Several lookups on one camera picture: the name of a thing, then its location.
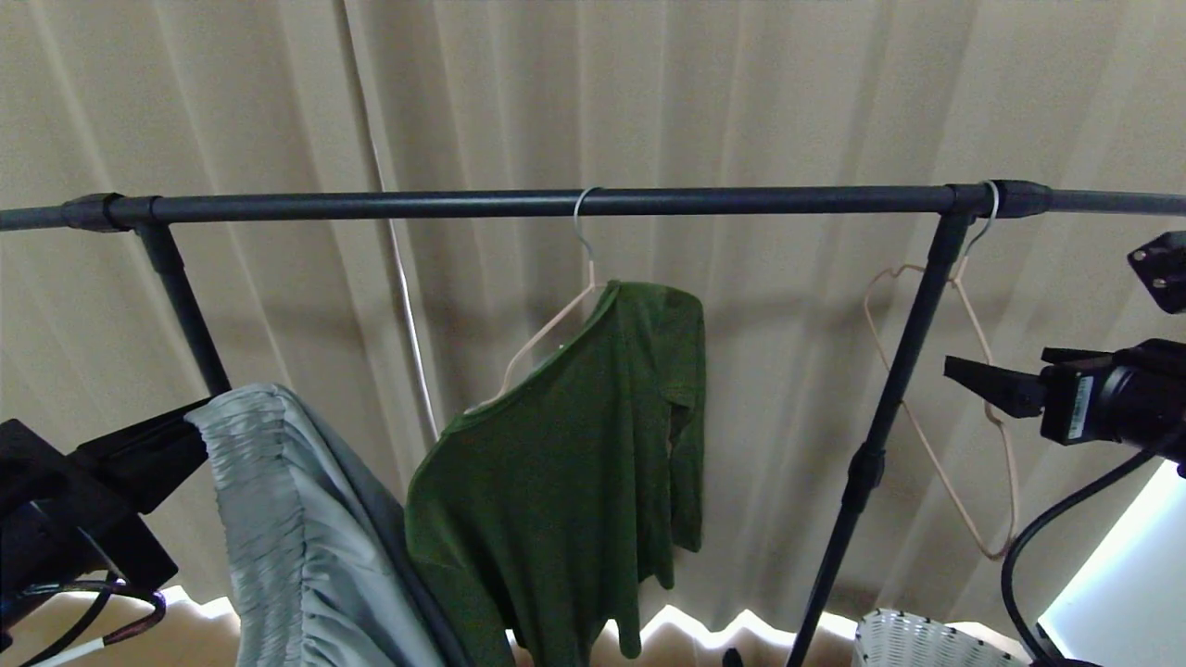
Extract beige curtain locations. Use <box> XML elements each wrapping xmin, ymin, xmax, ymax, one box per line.
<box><xmin>0</xmin><ymin>0</ymin><xmax>1186</xmax><ymax>640</ymax></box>

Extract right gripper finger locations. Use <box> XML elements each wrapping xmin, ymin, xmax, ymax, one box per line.
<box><xmin>943</xmin><ymin>355</ymin><xmax>1048</xmax><ymax>420</ymax></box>

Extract black clothes rack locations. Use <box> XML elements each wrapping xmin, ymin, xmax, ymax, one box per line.
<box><xmin>0</xmin><ymin>180</ymin><xmax>1186</xmax><ymax>667</ymax></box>

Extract white laundry basket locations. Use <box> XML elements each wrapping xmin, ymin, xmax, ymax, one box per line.
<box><xmin>852</xmin><ymin>608</ymin><xmax>1029</xmax><ymax>667</ymax></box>

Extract pink clothes hanger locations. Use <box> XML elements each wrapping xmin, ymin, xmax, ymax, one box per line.
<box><xmin>468</xmin><ymin>185</ymin><xmax>608</xmax><ymax>413</ymax></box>
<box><xmin>864</xmin><ymin>181</ymin><xmax>1020</xmax><ymax>561</ymax></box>

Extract pale grey shorts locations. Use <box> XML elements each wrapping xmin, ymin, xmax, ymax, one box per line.
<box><xmin>183</xmin><ymin>383</ymin><xmax>473</xmax><ymax>667</ymax></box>

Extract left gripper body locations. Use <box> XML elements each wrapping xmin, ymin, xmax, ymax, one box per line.
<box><xmin>0</xmin><ymin>422</ymin><xmax>177</xmax><ymax>603</ymax></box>

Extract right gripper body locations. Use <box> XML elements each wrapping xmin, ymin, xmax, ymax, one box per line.
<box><xmin>1040</xmin><ymin>338</ymin><xmax>1186</xmax><ymax>462</ymax></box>

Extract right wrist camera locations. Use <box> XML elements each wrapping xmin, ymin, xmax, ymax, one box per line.
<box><xmin>1128</xmin><ymin>232</ymin><xmax>1186</xmax><ymax>314</ymax></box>

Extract green long-sleeved shirt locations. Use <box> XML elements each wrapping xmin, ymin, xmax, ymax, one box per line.
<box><xmin>404</xmin><ymin>281</ymin><xmax>707</xmax><ymax>667</ymax></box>

